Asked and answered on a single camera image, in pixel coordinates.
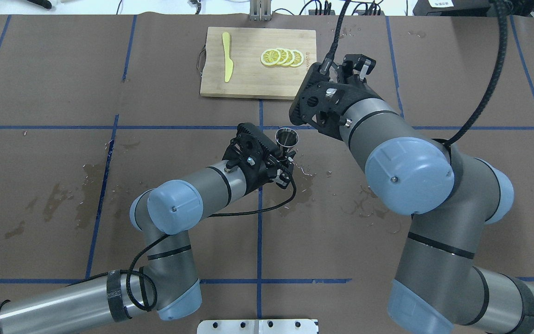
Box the bamboo cutting board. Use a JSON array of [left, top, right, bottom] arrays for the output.
[[200, 27, 317, 100]]

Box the black box with label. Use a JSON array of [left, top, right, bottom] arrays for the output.
[[413, 0, 492, 17]]

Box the steel measuring jigger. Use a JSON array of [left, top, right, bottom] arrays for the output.
[[275, 127, 299, 159]]

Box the aluminium frame post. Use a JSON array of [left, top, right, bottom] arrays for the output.
[[249, 0, 273, 21]]

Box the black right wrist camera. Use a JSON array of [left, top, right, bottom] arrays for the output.
[[289, 63, 363, 140]]

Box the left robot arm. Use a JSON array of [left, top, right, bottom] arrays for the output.
[[0, 122, 299, 334]]

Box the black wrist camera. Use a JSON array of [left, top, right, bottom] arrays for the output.
[[289, 63, 363, 140], [222, 122, 270, 162]]

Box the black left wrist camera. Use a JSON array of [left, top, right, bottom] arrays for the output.
[[222, 122, 270, 162]]

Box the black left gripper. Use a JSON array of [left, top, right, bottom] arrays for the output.
[[222, 122, 297, 192]]

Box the yellow plastic knife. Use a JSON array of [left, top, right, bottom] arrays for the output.
[[221, 32, 235, 83]]

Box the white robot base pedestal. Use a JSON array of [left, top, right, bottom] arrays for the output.
[[197, 319, 319, 334]]

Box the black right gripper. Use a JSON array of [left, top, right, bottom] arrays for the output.
[[337, 54, 383, 104]]

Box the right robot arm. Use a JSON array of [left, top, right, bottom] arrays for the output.
[[339, 55, 534, 334]]

